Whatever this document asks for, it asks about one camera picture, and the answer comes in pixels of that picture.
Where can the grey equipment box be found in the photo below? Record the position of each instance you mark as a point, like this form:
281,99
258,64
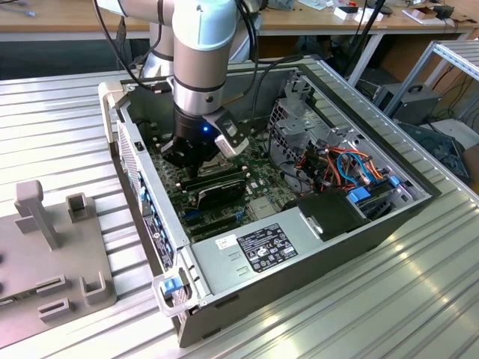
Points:
417,106

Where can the black plastic shroud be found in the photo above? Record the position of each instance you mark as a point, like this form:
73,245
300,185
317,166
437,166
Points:
329,215

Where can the brown cardboard box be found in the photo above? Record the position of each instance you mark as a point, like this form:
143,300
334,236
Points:
472,164

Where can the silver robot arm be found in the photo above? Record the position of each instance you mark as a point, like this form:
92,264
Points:
198,56

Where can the black graphics card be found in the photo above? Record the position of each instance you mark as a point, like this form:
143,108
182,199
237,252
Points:
221,196

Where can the blue disk carrier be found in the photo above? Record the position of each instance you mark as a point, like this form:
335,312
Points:
393,182
358,196

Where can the aluminium profile frame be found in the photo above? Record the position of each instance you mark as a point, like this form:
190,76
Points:
454,52

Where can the silver drive cage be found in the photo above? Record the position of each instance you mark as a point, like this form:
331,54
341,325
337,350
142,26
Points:
295,129

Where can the white box with red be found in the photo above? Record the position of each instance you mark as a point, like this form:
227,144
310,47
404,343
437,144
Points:
344,14

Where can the grey parts rack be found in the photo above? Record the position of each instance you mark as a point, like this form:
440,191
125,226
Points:
75,254

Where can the dark teal panel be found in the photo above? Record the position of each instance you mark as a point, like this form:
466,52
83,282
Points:
426,138

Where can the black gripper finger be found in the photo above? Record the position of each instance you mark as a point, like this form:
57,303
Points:
206,161
172,151

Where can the silver power supply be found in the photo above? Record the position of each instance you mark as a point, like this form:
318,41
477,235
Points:
221,269

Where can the black expansion slot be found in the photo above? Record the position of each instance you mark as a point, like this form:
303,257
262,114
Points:
217,232
213,222

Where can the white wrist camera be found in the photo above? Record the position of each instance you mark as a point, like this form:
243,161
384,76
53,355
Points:
228,145

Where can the black camera bracket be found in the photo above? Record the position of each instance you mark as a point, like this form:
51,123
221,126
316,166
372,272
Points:
226,123

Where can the grey open PC case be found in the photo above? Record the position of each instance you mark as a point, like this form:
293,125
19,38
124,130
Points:
299,288

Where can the green motherboard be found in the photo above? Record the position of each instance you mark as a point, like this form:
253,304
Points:
262,179

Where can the blue case latch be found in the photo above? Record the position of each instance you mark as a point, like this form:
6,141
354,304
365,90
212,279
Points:
170,287

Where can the black stand pole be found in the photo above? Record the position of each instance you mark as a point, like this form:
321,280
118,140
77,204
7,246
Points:
370,18

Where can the small black device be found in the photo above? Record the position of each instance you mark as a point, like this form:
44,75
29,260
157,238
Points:
445,12

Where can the wooden desk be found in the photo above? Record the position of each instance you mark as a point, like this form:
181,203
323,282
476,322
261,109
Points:
56,18

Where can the blue expansion slot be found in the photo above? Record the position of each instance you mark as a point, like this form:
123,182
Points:
192,214

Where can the silver chipset heatsink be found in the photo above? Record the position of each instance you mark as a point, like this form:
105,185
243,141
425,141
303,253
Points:
262,208

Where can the open cardboard box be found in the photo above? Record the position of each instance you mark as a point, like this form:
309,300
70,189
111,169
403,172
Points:
419,15

